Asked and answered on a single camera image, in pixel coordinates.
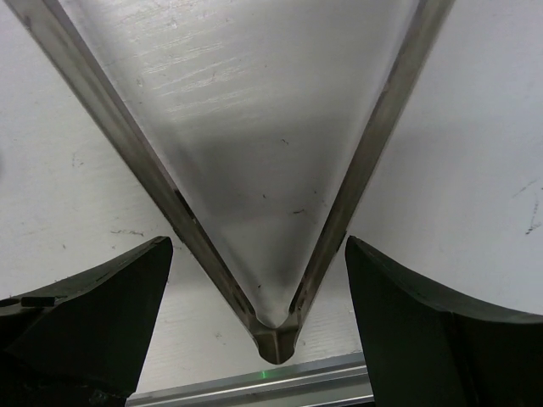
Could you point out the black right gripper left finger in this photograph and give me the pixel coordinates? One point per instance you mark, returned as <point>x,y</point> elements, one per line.
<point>83,340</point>

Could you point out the aluminium table frame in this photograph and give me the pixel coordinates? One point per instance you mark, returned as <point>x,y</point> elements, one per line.
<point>336,381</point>

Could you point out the steel tongs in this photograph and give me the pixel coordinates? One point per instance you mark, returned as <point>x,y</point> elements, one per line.
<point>254,126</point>

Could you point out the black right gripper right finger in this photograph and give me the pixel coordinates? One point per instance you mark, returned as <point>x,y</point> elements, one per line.
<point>426,344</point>

